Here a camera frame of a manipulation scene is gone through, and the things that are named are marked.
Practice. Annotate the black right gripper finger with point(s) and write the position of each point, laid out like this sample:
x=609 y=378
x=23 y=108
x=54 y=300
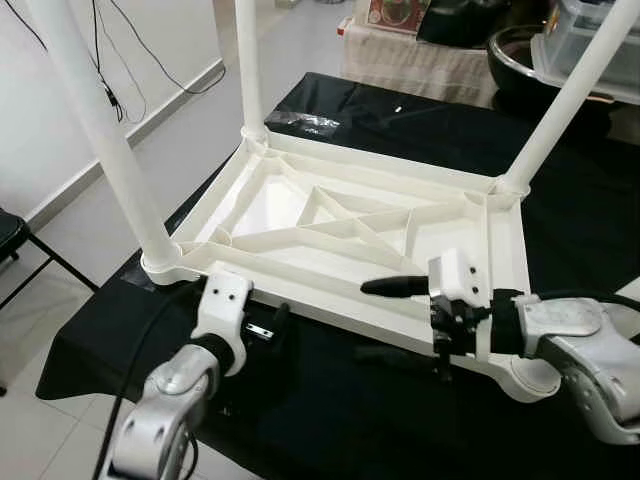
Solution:
x=395 y=287
x=395 y=355

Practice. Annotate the black table cloth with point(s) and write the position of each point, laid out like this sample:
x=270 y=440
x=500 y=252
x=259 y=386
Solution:
x=350 y=430

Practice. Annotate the woven wicker bench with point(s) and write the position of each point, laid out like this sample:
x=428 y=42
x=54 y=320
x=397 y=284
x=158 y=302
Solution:
x=400 y=70

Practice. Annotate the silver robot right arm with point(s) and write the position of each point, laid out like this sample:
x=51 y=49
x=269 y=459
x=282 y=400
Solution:
x=580 y=340

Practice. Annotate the red printed cardboard box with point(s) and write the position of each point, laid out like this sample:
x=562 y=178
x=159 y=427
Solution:
x=395 y=15

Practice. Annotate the white shelf board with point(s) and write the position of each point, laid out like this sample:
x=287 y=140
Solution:
x=615 y=95

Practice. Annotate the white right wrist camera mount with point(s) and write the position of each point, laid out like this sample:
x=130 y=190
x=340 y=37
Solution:
x=455 y=272

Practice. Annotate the black plastic bag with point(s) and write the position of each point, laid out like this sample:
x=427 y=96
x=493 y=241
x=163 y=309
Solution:
x=470 y=20

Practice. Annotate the white plastic table leg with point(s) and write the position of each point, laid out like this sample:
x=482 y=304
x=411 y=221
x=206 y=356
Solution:
x=570 y=90
x=250 y=70
x=100 y=130

